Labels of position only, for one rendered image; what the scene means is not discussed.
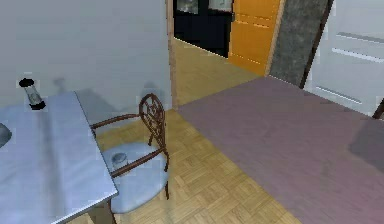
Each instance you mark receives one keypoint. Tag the brown chair with blue seat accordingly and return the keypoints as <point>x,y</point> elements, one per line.
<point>141,180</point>

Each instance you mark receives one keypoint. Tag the orange room door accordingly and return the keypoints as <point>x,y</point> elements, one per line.
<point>251,33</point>

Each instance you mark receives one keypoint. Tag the mauve floor rug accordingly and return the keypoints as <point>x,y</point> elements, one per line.
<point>293,146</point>

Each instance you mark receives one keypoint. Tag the pale blue table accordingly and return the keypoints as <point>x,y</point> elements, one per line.
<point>50,156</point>

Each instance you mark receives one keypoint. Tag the grey jar with black caps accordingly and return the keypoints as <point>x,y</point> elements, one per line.
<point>32,94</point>

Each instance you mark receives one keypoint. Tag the white panelled room door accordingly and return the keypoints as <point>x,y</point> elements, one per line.
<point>353,50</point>

